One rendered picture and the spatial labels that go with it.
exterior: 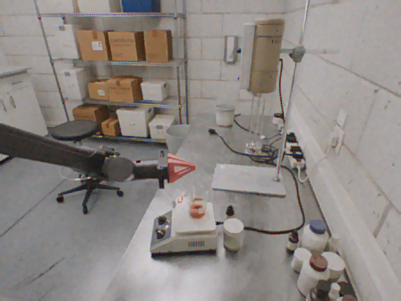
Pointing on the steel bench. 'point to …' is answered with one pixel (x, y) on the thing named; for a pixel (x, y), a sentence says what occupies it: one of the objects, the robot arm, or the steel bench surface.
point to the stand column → (292, 90)
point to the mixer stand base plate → (247, 179)
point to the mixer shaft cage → (255, 130)
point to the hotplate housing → (185, 242)
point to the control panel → (162, 228)
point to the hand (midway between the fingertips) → (192, 167)
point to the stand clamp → (306, 52)
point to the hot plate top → (183, 224)
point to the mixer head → (260, 55)
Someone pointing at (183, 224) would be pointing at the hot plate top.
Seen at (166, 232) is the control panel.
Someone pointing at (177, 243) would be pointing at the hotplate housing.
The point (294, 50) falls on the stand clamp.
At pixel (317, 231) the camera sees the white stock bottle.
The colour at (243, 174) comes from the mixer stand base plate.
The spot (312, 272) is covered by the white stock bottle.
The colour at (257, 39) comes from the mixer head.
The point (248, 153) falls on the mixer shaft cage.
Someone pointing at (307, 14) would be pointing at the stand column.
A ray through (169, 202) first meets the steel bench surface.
